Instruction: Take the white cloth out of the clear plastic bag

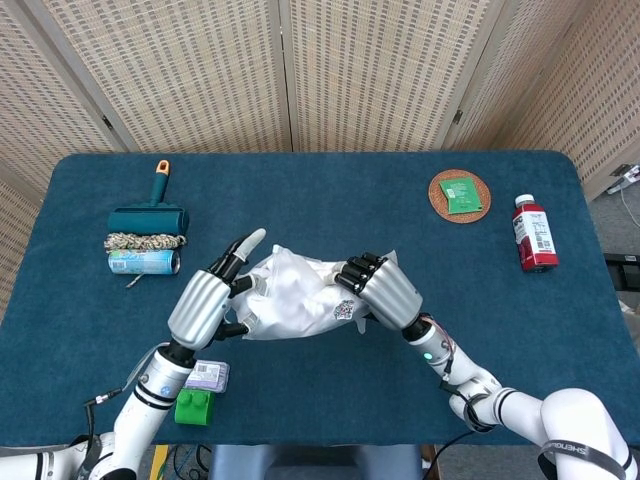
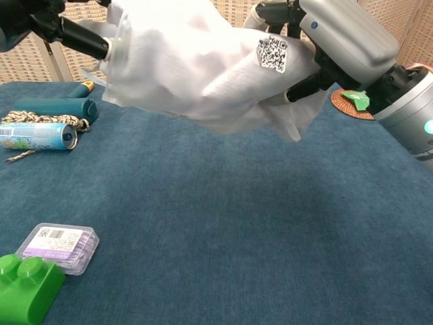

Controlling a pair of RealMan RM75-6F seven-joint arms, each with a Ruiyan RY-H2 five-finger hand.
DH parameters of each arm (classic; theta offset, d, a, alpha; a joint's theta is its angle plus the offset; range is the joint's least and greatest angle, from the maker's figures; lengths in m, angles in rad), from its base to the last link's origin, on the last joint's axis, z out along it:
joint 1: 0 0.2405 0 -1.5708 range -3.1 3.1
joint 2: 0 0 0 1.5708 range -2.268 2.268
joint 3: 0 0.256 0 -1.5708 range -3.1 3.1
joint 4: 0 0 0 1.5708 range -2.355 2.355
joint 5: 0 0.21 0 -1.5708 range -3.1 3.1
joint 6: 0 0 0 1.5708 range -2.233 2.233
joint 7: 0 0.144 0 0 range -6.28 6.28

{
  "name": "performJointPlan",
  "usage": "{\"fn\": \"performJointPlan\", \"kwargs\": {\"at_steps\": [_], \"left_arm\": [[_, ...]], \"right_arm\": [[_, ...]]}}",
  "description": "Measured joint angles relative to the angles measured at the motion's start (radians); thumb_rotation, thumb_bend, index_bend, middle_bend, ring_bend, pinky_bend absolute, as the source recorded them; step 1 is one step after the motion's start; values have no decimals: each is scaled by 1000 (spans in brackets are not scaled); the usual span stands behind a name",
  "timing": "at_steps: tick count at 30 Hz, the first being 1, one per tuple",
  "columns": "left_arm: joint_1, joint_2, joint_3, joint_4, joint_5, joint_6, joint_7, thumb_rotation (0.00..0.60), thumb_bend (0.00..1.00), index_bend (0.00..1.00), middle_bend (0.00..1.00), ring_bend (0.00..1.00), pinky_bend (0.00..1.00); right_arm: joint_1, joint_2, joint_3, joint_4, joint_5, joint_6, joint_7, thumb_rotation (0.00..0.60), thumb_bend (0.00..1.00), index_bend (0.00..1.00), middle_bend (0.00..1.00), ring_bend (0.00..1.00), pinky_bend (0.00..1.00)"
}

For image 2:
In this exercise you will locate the clear box purple label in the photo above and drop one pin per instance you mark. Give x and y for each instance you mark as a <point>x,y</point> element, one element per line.
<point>54,242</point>

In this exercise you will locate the light blue beverage can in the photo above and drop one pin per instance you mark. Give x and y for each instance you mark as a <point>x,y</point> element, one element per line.
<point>30,135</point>

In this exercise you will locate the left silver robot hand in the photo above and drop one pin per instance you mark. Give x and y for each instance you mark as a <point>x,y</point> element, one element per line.
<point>78,34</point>

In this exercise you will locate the teal lint roller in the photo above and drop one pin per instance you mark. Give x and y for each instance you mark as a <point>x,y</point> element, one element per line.
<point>54,106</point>

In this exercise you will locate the green toy building block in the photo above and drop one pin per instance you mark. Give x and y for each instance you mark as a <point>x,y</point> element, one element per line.
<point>27,291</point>

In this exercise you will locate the translucent plastic bag QR label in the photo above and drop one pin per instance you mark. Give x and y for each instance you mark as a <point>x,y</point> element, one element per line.
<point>272,55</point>

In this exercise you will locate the round woven rattan coaster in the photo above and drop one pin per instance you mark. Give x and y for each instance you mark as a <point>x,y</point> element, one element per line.
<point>341,106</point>

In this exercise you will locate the white cloth garment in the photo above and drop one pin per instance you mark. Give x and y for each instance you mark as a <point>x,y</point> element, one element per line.
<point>176,67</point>

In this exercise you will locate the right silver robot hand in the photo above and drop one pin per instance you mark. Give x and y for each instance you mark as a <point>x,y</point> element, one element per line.
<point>348,40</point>

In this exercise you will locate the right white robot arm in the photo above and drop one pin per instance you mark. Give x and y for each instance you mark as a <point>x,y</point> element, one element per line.
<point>409,108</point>

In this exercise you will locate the green foil packet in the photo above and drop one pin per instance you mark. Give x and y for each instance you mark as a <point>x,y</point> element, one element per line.
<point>358,100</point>

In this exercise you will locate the blue carpet table cover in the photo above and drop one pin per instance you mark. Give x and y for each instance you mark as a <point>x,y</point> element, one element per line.
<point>203,237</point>

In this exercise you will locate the woven folding screen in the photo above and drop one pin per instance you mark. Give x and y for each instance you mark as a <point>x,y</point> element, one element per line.
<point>419,30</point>

